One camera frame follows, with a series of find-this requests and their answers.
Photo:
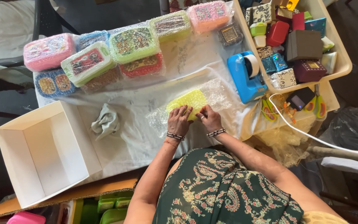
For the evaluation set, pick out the person's left hand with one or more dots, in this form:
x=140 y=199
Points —
x=179 y=122

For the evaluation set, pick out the person's right hand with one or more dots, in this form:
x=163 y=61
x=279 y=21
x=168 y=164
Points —
x=212 y=121

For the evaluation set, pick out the person's right fingers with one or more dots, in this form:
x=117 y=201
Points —
x=204 y=112

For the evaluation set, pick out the yellow-green lunch box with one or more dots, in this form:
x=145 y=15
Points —
x=186 y=99

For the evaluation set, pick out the clear bubble wrap sheet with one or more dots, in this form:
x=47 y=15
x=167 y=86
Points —
x=216 y=93

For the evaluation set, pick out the beaded right wrist bangles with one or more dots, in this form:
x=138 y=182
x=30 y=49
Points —
x=216 y=132

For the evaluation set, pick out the beaded wrist bangles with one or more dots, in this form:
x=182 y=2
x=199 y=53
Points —
x=216 y=132
x=175 y=136

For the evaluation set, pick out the beaded left wrist bangles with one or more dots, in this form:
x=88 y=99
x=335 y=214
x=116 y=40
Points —
x=175 y=136

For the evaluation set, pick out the red wrist thread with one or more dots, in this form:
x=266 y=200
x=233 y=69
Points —
x=170 y=143

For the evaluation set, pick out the blue tape dispenser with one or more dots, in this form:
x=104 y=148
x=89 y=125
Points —
x=242 y=85

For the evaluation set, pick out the white tape roll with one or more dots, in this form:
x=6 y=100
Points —
x=253 y=65

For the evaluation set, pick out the white table cover sheet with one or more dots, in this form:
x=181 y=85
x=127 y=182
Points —
x=129 y=96

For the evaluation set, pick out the small plastic-wrapped framed box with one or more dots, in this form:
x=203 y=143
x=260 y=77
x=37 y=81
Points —
x=230 y=34

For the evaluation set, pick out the green paisley dress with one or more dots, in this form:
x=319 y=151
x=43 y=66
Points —
x=222 y=193

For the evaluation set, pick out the shiny blue wrapped box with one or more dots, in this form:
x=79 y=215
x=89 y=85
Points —
x=273 y=63

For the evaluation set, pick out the heap of clear plastic wrap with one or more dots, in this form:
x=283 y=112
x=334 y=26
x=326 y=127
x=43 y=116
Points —
x=286 y=140

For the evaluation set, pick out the white floral gift box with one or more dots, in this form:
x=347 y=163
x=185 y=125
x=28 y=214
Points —
x=285 y=79

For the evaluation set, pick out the group of bubble-wrapped lunch boxes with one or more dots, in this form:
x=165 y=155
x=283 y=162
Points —
x=132 y=45

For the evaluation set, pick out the crumpled grey cloth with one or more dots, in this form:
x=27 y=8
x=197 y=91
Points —
x=106 y=123

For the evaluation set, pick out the small green-lidded container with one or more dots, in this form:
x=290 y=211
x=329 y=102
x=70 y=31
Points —
x=258 y=29

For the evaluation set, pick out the red plastic container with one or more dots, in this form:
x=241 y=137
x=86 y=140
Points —
x=277 y=33

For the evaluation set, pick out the maroon gift box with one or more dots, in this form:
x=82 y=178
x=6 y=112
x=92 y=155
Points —
x=309 y=71

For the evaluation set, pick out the black floral gift box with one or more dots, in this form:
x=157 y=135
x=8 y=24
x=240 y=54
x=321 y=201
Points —
x=263 y=13

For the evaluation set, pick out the brown square gift box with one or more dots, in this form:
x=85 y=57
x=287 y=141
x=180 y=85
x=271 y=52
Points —
x=305 y=45

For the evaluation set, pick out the teal gift box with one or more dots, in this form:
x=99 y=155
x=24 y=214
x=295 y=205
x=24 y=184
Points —
x=316 y=26

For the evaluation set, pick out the cream plastic tray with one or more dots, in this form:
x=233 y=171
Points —
x=342 y=59

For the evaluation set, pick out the black plastic bag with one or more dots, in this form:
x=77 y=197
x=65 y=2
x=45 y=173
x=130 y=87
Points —
x=354 y=129

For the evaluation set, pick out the white padded bench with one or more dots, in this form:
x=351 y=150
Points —
x=350 y=166

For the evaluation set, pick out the brown carton of lunch boxes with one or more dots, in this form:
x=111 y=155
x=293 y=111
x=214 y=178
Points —
x=73 y=199

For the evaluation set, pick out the open white cardboard box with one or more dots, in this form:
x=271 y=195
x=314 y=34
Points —
x=51 y=155

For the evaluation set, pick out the black chair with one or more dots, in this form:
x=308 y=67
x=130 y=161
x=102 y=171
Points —
x=42 y=18

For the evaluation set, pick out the white cushion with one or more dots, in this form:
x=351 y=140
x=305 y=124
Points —
x=9 y=26

